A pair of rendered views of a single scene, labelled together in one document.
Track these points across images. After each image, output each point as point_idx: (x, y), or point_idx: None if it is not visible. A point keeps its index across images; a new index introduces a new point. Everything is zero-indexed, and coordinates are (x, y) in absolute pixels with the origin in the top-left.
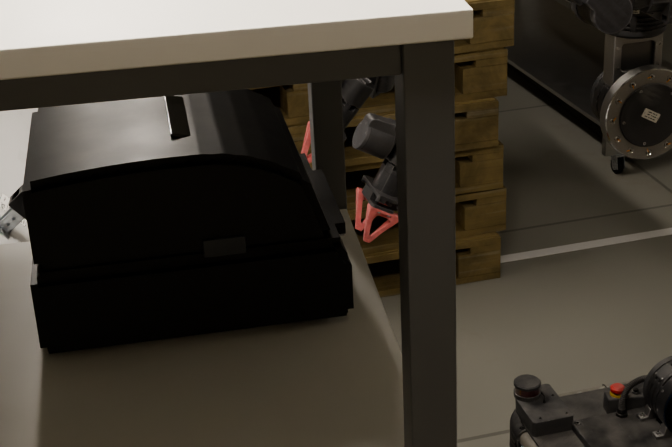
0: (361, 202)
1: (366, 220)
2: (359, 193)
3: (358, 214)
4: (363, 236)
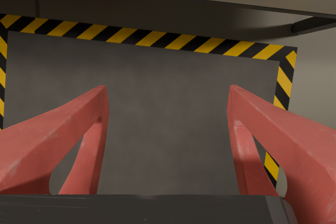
0: (278, 157)
1: (40, 118)
2: (319, 172)
3: (249, 114)
4: (95, 88)
